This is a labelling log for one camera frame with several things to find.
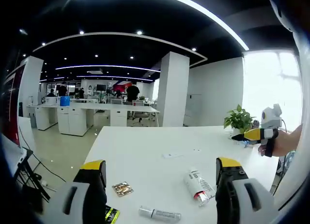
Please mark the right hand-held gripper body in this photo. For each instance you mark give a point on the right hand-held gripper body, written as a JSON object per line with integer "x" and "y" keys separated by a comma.
{"x": 272, "y": 121}

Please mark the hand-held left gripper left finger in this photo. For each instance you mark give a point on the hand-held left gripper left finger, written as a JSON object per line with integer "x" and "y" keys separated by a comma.
{"x": 72, "y": 199}

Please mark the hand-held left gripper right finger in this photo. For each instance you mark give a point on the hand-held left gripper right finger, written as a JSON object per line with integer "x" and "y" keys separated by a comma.
{"x": 244, "y": 199}

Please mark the green black skincare sachet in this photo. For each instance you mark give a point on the green black skincare sachet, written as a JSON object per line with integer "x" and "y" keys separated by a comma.
{"x": 112, "y": 214}

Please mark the gold foil skincare sachet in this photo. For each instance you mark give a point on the gold foil skincare sachet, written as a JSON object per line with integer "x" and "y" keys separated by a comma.
{"x": 122, "y": 188}

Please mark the white red-collared skincare bottle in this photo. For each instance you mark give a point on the white red-collared skincare bottle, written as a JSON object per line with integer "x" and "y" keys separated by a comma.
{"x": 196, "y": 182}

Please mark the silver clear skincare tube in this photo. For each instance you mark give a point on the silver clear skincare tube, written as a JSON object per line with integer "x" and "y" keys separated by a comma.
{"x": 157, "y": 213}

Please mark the dark drinking bottle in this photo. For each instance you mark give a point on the dark drinking bottle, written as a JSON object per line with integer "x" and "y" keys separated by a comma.
{"x": 256, "y": 123}

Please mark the blue storage bin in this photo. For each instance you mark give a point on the blue storage bin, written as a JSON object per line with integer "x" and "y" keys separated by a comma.
{"x": 65, "y": 100}

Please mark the white storage box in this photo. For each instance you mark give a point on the white storage box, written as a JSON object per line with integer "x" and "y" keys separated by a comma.
{"x": 51, "y": 100}

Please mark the person's right hand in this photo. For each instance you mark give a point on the person's right hand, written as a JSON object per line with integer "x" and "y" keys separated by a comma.
{"x": 261, "y": 151}

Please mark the blue plastic bag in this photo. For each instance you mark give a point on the blue plastic bag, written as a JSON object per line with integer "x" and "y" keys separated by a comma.
{"x": 243, "y": 144}

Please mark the green potted plant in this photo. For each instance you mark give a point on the green potted plant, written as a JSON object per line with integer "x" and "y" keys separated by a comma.
{"x": 238, "y": 118}

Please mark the bright window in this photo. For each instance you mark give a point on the bright window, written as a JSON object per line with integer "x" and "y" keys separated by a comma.
{"x": 271, "y": 83}

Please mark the person's white shirt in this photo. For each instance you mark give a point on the person's white shirt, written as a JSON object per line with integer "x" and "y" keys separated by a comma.
{"x": 301, "y": 88}

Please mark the white office desk row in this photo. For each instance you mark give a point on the white office desk row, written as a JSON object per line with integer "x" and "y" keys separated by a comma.
{"x": 97, "y": 108}

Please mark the ceiling light strip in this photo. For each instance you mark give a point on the ceiling light strip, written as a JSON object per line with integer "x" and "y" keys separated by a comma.
{"x": 227, "y": 26}

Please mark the laptop with red screen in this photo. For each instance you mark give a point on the laptop with red screen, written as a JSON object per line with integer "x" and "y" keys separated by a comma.
{"x": 10, "y": 112}

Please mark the grey office chair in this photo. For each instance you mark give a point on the grey office chair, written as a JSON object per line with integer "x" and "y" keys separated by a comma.
{"x": 141, "y": 115}

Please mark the white chest-worn device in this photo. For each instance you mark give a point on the white chest-worn device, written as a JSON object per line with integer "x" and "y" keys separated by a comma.
{"x": 283, "y": 8}

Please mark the black computer monitor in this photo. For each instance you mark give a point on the black computer monitor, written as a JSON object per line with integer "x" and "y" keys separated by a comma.
{"x": 101, "y": 87}

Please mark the red display screen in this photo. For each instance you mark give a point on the red display screen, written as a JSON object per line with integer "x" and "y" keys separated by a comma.
{"x": 122, "y": 86}

